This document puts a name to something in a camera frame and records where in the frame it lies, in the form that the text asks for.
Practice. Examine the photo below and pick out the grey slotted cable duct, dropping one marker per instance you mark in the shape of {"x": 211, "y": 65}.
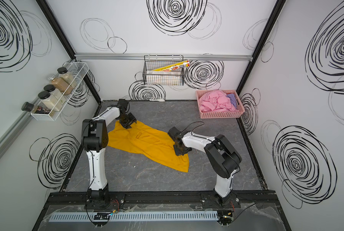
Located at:
{"x": 134, "y": 216}

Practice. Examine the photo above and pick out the white box in basket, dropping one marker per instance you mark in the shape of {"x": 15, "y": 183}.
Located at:
{"x": 164, "y": 73}

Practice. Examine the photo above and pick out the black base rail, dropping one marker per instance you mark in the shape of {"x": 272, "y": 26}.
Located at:
{"x": 124, "y": 200}

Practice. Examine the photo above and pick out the spice jar white contents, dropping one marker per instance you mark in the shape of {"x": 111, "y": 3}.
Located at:
{"x": 55, "y": 92}

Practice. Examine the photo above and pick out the black wire basket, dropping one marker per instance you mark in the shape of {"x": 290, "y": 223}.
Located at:
{"x": 153, "y": 77}

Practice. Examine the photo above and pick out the pink t-shirt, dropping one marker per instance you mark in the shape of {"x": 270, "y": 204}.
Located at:
{"x": 215, "y": 101}

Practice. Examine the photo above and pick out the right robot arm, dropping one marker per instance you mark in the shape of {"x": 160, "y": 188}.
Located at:
{"x": 223, "y": 157}

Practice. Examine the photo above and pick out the pink plastic basket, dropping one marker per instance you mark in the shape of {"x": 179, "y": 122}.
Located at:
{"x": 235, "y": 114}

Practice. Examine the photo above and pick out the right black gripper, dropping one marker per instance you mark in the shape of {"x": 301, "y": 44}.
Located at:
{"x": 178, "y": 153}

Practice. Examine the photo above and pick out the yellow t-shirt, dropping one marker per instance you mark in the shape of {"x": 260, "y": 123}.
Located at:
{"x": 154, "y": 144}

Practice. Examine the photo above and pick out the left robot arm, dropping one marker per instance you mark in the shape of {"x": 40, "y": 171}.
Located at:
{"x": 94, "y": 137}

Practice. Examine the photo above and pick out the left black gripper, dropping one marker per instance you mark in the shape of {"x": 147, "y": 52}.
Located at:
{"x": 126, "y": 125}

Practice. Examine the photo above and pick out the purple t-shirt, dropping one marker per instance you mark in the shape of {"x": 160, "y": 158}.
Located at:
{"x": 232, "y": 98}

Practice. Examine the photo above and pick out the spice jar brown contents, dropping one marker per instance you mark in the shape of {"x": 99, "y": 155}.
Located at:
{"x": 64, "y": 81}

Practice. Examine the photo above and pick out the small dark spice bottle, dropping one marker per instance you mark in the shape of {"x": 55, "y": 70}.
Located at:
{"x": 35, "y": 109}

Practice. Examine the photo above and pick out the yellow foil box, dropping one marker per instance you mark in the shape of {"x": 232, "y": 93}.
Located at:
{"x": 173, "y": 67}

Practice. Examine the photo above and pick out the spice jar cream contents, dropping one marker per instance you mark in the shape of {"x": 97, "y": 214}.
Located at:
{"x": 50, "y": 101}

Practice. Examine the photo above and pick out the clear wall shelf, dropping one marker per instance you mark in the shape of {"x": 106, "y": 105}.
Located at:
{"x": 74, "y": 101}

